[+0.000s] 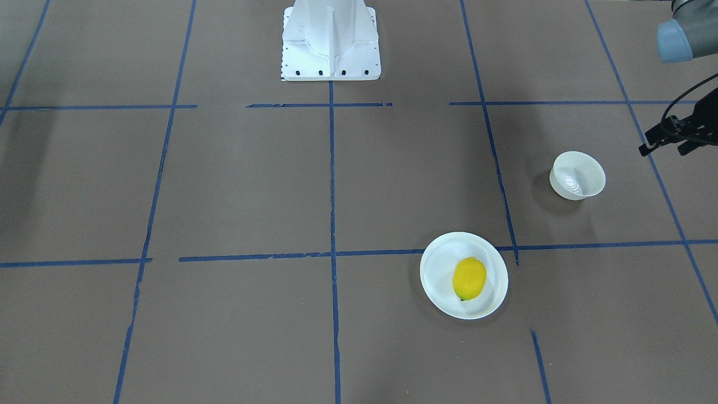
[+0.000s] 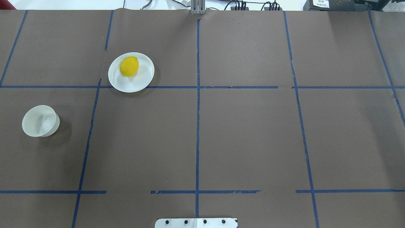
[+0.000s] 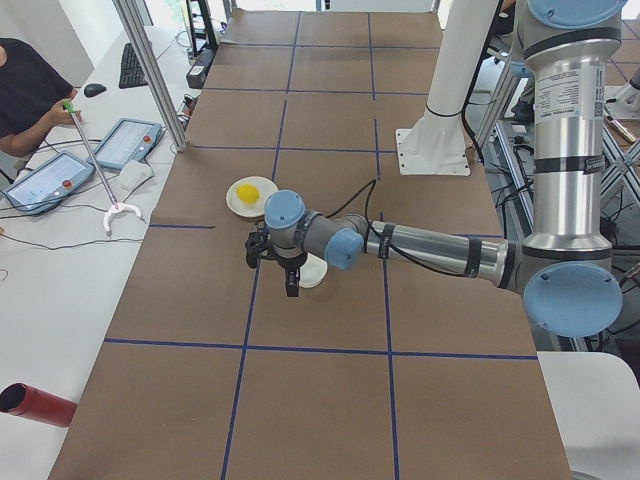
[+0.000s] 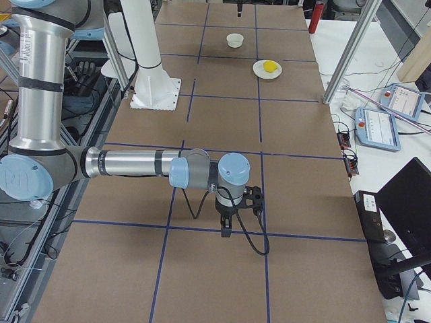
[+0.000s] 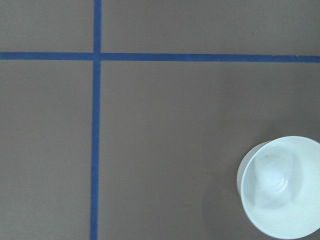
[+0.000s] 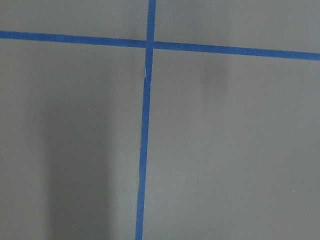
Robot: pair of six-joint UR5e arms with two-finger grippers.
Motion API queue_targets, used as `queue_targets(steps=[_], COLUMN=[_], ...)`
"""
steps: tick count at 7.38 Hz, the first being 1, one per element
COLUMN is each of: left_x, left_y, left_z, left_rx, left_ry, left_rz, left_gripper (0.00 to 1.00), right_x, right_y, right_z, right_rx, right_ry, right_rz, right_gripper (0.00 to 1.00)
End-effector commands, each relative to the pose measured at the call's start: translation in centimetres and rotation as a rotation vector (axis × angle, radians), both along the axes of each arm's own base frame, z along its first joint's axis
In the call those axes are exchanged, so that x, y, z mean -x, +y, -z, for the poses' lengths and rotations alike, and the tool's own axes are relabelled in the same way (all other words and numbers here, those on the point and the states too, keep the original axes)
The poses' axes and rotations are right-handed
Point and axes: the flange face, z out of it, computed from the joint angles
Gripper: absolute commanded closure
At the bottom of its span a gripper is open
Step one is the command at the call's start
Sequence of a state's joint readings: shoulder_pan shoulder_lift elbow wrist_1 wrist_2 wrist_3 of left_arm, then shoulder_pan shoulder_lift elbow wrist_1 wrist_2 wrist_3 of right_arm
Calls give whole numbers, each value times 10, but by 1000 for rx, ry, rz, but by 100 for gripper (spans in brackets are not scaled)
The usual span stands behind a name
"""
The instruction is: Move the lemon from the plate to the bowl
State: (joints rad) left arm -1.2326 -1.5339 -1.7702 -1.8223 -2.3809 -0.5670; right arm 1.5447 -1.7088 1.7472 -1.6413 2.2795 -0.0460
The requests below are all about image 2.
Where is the yellow lemon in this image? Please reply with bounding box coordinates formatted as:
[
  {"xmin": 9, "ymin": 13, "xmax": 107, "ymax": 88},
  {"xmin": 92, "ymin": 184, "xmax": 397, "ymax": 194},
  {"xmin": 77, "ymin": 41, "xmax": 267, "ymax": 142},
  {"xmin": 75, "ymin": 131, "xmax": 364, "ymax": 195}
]
[{"xmin": 120, "ymin": 56, "xmax": 139, "ymax": 77}]

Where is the white round plate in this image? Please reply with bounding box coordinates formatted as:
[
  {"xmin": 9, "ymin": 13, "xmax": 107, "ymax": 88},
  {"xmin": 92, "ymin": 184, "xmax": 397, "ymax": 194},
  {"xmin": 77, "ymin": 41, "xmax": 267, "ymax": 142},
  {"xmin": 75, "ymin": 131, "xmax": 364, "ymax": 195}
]
[{"xmin": 108, "ymin": 52, "xmax": 155, "ymax": 93}]

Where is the white bowl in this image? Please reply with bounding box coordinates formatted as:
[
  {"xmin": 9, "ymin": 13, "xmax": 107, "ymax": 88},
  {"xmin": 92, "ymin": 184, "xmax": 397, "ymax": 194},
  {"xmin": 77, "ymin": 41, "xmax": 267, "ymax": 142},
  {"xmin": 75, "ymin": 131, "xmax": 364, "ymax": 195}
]
[{"xmin": 22, "ymin": 105, "xmax": 60, "ymax": 137}]

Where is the black box device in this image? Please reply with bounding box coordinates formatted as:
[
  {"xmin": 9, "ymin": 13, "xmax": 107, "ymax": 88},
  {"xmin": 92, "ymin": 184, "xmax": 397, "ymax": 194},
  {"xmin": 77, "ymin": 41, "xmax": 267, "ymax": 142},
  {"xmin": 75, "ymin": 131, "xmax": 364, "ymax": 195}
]
[{"xmin": 303, "ymin": 0, "xmax": 368, "ymax": 12}]

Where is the aluminium frame post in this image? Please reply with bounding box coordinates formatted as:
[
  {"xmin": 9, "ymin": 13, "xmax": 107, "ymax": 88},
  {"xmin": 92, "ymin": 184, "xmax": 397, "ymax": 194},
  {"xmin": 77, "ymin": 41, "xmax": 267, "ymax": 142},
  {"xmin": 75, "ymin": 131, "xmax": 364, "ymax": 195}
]
[{"xmin": 190, "ymin": 0, "xmax": 206, "ymax": 15}]

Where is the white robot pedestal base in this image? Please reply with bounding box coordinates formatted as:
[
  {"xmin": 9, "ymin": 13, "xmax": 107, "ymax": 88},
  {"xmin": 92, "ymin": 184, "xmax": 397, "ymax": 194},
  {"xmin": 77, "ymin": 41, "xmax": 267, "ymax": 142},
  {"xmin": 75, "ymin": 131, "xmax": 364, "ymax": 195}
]
[{"xmin": 154, "ymin": 218, "xmax": 238, "ymax": 228}]

